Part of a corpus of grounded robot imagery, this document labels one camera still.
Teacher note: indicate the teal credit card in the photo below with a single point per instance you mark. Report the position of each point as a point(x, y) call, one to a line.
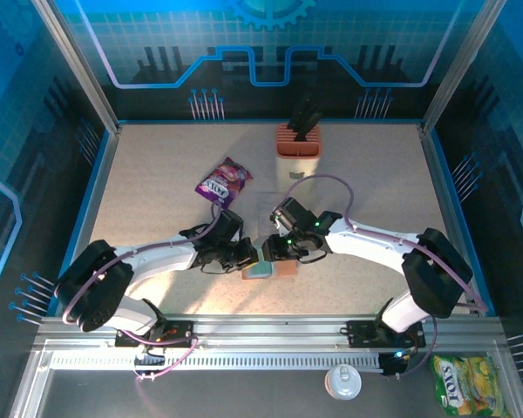
point(259, 271)

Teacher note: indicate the brown leather card holder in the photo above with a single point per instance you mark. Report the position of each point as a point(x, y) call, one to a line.
point(287, 269)

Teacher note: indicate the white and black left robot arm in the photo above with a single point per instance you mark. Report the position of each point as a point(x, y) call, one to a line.
point(165, 261)

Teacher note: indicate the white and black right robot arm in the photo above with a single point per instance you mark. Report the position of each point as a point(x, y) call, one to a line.
point(370, 246)

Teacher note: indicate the purple candy bag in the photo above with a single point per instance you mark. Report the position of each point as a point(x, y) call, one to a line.
point(224, 180)

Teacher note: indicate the cream and orange knife block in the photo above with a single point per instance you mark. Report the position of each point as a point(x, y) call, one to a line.
point(298, 163)

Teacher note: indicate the white tin can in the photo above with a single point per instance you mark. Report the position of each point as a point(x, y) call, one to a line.
point(343, 383)

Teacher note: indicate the black controller box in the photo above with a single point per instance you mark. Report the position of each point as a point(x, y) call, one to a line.
point(394, 366)

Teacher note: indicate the green and yellow candy bag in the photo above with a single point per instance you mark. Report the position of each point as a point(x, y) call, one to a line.
point(470, 385)

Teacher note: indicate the aluminium frame cross rail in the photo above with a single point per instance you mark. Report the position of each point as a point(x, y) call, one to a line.
point(266, 331)

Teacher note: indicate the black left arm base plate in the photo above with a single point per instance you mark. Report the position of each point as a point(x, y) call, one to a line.
point(181, 328)

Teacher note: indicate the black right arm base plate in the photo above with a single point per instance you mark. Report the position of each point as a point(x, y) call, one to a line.
point(359, 333)

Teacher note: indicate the aluminium table edge rail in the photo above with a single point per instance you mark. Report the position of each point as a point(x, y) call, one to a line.
point(436, 174)
point(90, 217)

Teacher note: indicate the aluminium frame post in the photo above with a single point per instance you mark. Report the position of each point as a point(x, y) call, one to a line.
point(76, 65)
point(462, 65)

